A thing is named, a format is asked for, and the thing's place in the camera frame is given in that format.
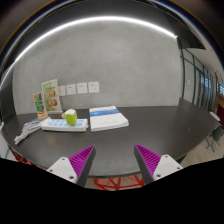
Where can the small orange green brochure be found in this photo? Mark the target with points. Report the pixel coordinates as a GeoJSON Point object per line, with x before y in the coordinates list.
{"type": "Point", "coordinates": [39, 106]}

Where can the curved ceiling light strip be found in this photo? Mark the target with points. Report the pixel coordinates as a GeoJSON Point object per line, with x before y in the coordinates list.
{"type": "Point", "coordinates": [89, 20]}

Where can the white blue book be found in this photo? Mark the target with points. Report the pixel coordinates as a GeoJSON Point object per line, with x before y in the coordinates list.
{"type": "Point", "coordinates": [106, 118]}

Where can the green white charger plug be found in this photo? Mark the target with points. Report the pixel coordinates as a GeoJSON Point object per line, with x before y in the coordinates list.
{"type": "Point", "coordinates": [71, 117]}

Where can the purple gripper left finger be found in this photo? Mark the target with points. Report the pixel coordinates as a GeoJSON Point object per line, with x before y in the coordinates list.
{"type": "Point", "coordinates": [75, 168]}

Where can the glass partition with black frames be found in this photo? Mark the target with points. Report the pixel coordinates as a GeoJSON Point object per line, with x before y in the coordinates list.
{"type": "Point", "coordinates": [200, 85]}

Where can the tall green brochure stand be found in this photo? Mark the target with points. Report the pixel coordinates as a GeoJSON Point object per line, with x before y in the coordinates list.
{"type": "Point", "coordinates": [50, 93]}

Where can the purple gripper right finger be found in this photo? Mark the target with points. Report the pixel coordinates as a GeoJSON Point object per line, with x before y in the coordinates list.
{"type": "Point", "coordinates": [154, 166]}

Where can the red chair under table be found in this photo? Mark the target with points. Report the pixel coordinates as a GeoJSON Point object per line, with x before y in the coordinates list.
{"type": "Point", "coordinates": [119, 183]}

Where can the right white wall socket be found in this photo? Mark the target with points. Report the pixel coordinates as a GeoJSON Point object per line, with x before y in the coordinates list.
{"type": "Point", "coordinates": [93, 87]}

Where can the white wall socket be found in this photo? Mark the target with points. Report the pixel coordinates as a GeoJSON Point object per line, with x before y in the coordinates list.
{"type": "Point", "coordinates": [71, 89]}
{"type": "Point", "coordinates": [82, 88]}
{"type": "Point", "coordinates": [62, 91]}
{"type": "Point", "coordinates": [93, 87]}

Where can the black chair at right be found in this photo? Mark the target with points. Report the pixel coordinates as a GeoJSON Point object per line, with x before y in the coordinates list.
{"type": "Point", "coordinates": [213, 139]}

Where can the left white wall socket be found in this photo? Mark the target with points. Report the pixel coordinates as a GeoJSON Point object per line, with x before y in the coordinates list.
{"type": "Point", "coordinates": [62, 91]}

